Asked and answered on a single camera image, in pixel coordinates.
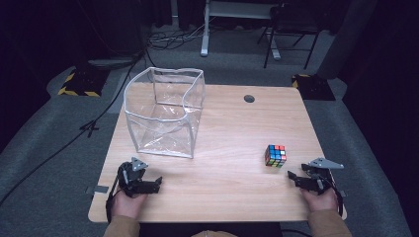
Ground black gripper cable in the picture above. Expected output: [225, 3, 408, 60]
[324, 176, 346, 218]
[105, 169, 124, 225]

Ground multicoloured puzzle cube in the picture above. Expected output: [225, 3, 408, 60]
[264, 144, 288, 169]

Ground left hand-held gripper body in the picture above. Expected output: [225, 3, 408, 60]
[118, 156, 153, 198]

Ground person's right hand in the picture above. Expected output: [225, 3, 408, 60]
[300, 188, 339, 213]

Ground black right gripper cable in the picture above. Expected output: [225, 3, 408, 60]
[324, 176, 346, 218]

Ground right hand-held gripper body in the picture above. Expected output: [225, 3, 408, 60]
[300, 157, 345, 196]

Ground person's left hand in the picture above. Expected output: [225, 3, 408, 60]
[111, 190, 148, 221]

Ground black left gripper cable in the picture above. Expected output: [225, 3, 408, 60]
[105, 169, 124, 225]

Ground black chair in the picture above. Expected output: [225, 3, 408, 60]
[256, 2, 323, 70]

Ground transparent plastic storage bag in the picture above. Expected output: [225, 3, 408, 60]
[123, 66, 207, 160]

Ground white metal desk frame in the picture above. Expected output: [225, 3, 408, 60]
[200, 0, 282, 61]

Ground person's dark torso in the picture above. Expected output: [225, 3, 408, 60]
[138, 221, 284, 237]

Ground black yellow striped stand base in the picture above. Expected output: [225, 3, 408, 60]
[291, 73, 337, 102]
[56, 66, 111, 99]

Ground long black floor cable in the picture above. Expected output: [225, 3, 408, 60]
[0, 48, 146, 207]

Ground bundle of floor cables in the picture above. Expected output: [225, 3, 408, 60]
[145, 23, 206, 51]

